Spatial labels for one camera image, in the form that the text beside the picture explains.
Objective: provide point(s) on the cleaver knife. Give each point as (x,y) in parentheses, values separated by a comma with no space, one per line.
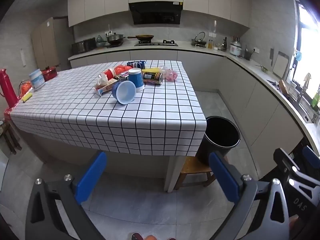
(271,56)

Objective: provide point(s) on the orange-red plastic bag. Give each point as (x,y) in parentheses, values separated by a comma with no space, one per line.
(122,68)

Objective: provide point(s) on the colourful snack wrapper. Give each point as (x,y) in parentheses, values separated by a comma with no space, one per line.
(107,86)

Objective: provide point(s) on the kitchen sink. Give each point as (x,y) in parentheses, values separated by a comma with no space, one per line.
(297,105)

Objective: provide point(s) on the metal kettle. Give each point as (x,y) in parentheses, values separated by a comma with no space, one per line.
(198,41)

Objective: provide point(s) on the cutting board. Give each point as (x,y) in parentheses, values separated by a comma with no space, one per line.
(280,65)

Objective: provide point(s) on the sink faucet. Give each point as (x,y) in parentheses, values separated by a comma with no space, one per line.
(305,85)

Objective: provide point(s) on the person's right hand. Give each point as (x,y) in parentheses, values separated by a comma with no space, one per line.
(293,222)

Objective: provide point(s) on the white and blue jar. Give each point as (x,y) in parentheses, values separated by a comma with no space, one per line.
(37,80)

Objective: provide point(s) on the white rice cooker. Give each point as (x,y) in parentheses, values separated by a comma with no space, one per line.
(235,49)

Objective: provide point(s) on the large yellow sponge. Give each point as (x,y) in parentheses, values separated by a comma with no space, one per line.
(153,69)

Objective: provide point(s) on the orange oil bottle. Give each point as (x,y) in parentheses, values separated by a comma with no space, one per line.
(210,45)

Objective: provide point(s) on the dark drink can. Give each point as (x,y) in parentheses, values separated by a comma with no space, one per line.
(152,78)

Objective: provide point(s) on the person's red slipper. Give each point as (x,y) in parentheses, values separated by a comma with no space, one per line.
(137,236)

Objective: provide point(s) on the blue hanging cloth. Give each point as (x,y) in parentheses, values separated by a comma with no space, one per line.
(297,55)

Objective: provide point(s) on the red paper cup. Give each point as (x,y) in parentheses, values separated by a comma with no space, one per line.
(109,74)

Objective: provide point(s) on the orange net bag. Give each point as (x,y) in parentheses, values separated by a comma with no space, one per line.
(25,87)

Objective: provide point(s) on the black range hood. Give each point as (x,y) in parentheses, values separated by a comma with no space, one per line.
(156,13)

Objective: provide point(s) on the white and blue cup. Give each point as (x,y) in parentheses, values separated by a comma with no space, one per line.
(136,79)

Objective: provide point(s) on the green bottle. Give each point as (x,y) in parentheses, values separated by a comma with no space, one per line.
(316,100)

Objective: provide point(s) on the wooden stool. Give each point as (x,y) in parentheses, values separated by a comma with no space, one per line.
(196,171)

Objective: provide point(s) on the small yellow scouring sponge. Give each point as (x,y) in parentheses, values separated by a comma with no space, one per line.
(26,97)

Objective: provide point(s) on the window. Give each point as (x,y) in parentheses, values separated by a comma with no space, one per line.
(308,50)

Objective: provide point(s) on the teal ceramic jar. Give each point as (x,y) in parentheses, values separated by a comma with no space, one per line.
(101,42)

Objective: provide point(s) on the wok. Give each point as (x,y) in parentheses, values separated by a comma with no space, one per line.
(143,37)

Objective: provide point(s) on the blue snack packet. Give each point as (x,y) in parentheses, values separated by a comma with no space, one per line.
(136,64)

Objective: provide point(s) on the red thermos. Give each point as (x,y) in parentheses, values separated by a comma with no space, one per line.
(7,87)

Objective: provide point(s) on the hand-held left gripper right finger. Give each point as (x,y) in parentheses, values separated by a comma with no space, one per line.
(223,180)

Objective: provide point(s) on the white table base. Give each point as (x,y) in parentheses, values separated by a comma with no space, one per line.
(172,172)

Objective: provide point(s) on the clear plastic bag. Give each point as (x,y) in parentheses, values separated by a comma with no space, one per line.
(169,74)

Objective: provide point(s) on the grey pot with lid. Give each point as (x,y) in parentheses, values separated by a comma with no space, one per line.
(115,38)

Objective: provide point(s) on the black microwave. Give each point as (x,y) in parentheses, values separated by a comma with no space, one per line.
(83,46)

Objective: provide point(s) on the black bucket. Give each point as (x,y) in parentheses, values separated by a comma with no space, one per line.
(220,140)

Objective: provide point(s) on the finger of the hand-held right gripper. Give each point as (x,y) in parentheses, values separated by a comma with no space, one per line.
(310,153)
(283,158)

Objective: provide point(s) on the black utensil container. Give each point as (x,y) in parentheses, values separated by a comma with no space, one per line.
(247,55)

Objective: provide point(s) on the white tissue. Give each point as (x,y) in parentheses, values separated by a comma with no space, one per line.
(102,78)

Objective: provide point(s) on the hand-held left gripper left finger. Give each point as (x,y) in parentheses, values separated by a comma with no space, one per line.
(91,177)

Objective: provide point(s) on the beige refrigerator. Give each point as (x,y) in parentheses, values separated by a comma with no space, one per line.
(50,45)

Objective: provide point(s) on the blue plastic cup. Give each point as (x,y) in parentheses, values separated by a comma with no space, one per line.
(123,92)

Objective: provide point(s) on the gas stove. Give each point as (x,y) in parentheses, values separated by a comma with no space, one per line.
(156,43)

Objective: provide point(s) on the dark wooden chair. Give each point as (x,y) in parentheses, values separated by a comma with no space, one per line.
(10,136)

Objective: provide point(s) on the dark glass bottle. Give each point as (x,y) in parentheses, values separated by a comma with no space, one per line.
(225,45)

